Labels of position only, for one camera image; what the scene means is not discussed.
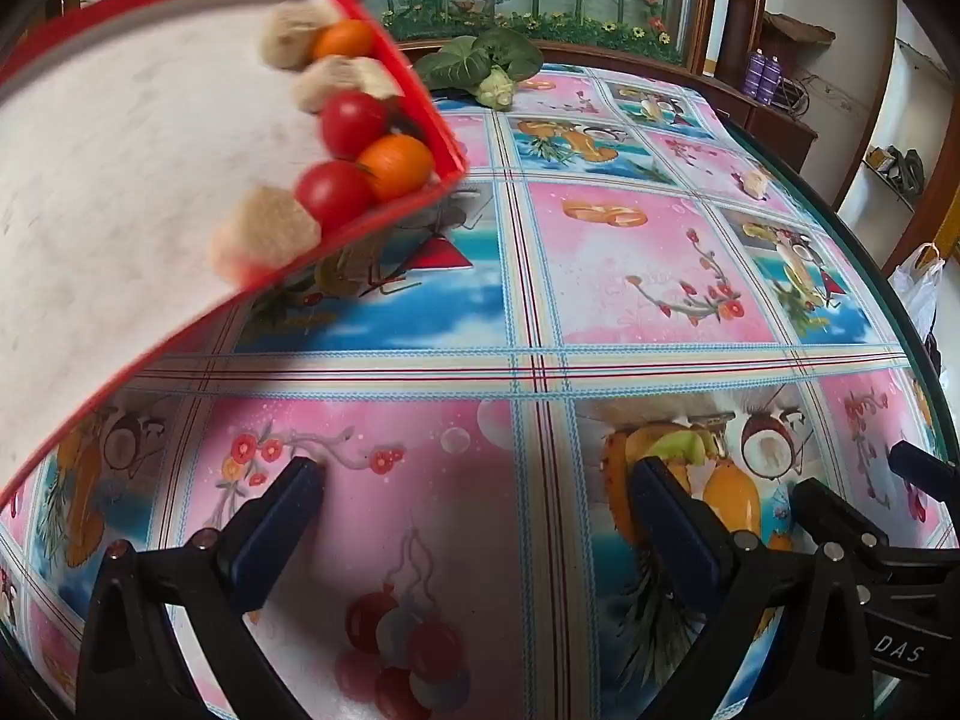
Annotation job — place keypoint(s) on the orange tomato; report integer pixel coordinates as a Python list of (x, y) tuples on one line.
[(397, 165), (345, 39)]

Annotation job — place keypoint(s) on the white shelf unit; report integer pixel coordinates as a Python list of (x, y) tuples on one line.
[(877, 112)]

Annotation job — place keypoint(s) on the purple spray can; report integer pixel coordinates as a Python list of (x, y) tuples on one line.
[(772, 79), (756, 75)]

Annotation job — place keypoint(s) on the beige corn cob chunk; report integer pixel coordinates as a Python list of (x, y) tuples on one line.
[(754, 181), (289, 34), (262, 236), (337, 82)]

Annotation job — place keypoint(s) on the dark clutter pile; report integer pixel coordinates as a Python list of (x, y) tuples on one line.
[(896, 165)]

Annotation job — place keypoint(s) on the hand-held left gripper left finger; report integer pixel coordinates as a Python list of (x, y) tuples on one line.
[(281, 532)]

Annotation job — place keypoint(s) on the low wooden sideboard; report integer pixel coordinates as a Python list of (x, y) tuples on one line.
[(780, 131)]

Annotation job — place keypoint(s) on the red tomato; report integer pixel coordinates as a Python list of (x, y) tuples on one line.
[(351, 124), (334, 195)]

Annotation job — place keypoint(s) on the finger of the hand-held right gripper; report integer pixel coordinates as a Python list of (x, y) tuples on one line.
[(832, 514), (922, 465)]

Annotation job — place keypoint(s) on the printed pink blue tablecloth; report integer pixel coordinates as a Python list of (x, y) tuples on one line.
[(450, 330)]

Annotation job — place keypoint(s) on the red tray with white inside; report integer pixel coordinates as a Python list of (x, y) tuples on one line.
[(112, 165)]

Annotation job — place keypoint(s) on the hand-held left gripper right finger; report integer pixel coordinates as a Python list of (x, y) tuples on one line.
[(667, 532)]

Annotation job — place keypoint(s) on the green bok choy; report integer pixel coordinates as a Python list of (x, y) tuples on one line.
[(480, 64)]

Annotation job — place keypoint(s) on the white plastic bag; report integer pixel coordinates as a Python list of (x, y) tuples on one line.
[(919, 285)]

